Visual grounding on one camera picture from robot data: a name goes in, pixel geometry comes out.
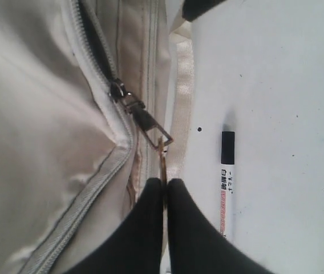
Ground white marker with black cap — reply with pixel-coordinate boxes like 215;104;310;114
220;131;235;241

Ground beige fabric duffel bag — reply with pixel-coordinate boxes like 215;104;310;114
0;1;193;273

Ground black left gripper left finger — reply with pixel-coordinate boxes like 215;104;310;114
67;178;163;274

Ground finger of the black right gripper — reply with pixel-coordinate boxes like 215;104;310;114
182;0;224;22

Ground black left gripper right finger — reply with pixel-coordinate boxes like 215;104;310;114
167;179;268;273

